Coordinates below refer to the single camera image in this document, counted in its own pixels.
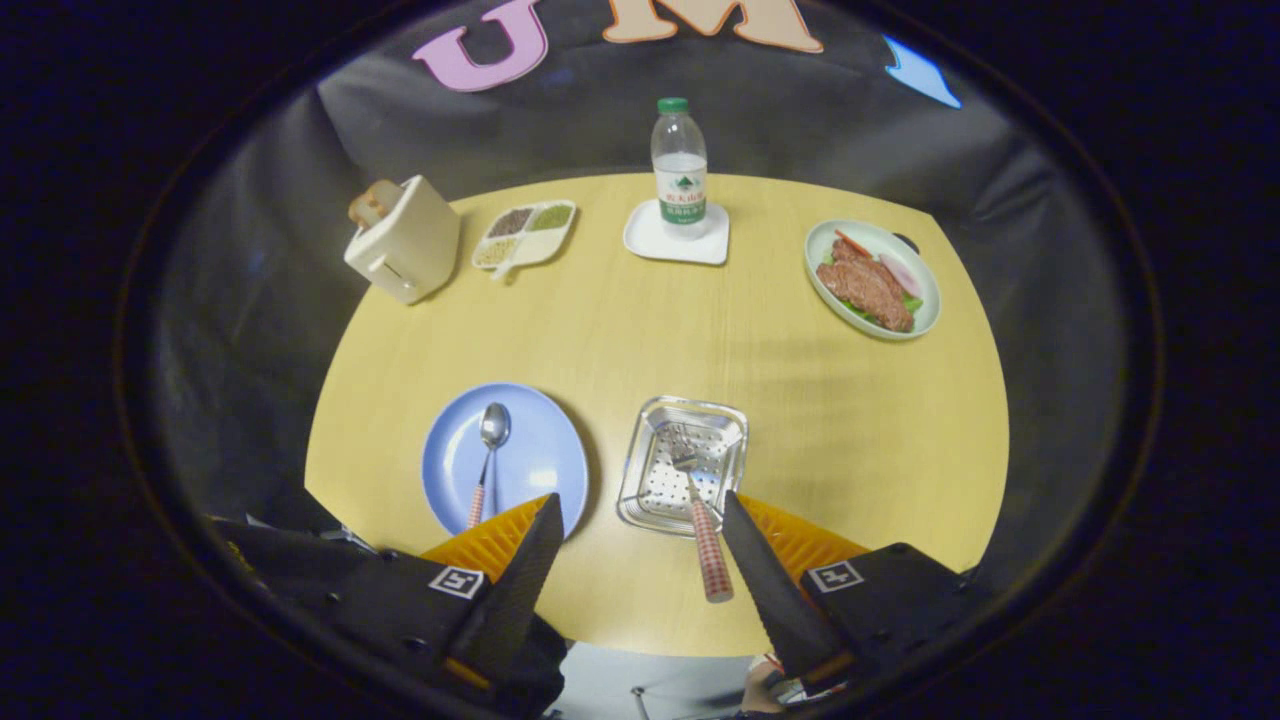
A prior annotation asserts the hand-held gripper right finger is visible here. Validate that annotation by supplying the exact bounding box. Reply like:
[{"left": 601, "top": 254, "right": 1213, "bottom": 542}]
[{"left": 720, "top": 490, "right": 993, "bottom": 686}]

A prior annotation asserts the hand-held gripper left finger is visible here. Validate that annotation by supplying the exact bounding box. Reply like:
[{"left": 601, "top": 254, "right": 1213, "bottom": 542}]
[{"left": 300, "top": 492, "right": 567, "bottom": 701}]

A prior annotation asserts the fork with checked handle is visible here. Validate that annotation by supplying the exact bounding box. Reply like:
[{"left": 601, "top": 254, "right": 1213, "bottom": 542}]
[{"left": 672, "top": 452, "right": 735, "bottom": 604}]

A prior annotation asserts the spoon with checked handle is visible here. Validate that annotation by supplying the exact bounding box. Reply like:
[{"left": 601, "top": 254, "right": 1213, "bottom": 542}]
[{"left": 466, "top": 402, "right": 512, "bottom": 531}]

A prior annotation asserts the blue round plate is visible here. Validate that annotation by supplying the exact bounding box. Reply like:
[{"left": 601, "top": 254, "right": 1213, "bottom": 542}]
[{"left": 421, "top": 383, "right": 591, "bottom": 541}]

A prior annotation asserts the perforated metal tray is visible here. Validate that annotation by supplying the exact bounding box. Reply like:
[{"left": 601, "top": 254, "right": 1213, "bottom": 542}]
[{"left": 616, "top": 396, "right": 750, "bottom": 538}]

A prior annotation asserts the steak with vegetables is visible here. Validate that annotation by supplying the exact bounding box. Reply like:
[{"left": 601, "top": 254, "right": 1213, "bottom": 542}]
[{"left": 818, "top": 230, "right": 925, "bottom": 333}]

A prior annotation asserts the pale green plate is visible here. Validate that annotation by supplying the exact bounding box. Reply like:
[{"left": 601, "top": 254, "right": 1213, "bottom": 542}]
[{"left": 804, "top": 219, "right": 942, "bottom": 342}]

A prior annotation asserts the white divided seasoning dish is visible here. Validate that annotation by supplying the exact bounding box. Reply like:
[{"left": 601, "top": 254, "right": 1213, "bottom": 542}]
[{"left": 472, "top": 200, "right": 578, "bottom": 282}]

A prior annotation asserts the cream toaster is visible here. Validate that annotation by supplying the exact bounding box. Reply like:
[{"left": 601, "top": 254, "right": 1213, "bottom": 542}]
[{"left": 344, "top": 175, "right": 462, "bottom": 305}]

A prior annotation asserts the white square coaster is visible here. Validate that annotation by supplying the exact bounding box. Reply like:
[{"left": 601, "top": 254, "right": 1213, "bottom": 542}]
[{"left": 623, "top": 199, "right": 731, "bottom": 266}]

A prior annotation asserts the clear water bottle green cap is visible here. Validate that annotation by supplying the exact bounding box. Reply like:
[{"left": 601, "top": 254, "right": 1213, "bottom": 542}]
[{"left": 651, "top": 97, "right": 709, "bottom": 241}]

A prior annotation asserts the black strap yellow print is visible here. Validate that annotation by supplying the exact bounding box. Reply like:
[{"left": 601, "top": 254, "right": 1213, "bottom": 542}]
[{"left": 207, "top": 513, "right": 376, "bottom": 601}]

